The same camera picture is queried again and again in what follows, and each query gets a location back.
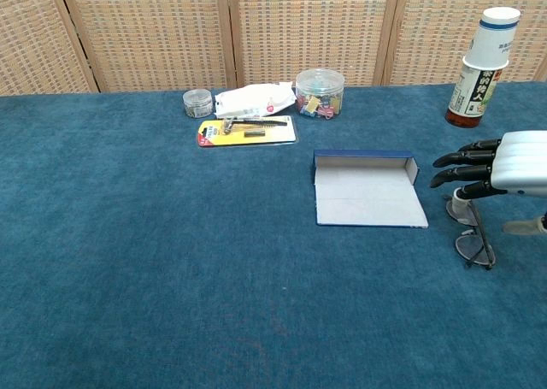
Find blue carpet table cover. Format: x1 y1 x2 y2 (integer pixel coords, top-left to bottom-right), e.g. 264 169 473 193
0 80 547 389

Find black-framed eyeglasses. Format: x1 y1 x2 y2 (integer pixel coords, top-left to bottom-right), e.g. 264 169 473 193
444 194 497 272

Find clear jar of binder clips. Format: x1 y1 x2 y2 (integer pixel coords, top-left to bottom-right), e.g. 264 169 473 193
295 68 345 120

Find yellow razor blister pack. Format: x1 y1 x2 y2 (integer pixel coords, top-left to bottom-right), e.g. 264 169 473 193
197 115 298 149

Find small clear pin jar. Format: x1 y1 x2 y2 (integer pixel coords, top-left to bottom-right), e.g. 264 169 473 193
182 88 214 119

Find woven bamboo folding screen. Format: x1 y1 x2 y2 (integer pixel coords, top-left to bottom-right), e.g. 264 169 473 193
0 0 547 96

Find white wet wipes pack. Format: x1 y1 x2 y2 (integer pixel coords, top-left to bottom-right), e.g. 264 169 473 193
213 80 297 119

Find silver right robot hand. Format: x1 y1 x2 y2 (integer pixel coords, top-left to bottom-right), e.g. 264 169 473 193
429 130 547 236

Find blue cardboard glasses box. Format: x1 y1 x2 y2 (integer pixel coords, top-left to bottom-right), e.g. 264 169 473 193
312 149 430 229

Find brown tea bottle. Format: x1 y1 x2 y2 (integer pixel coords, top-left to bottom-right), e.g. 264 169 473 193
444 56 501 129

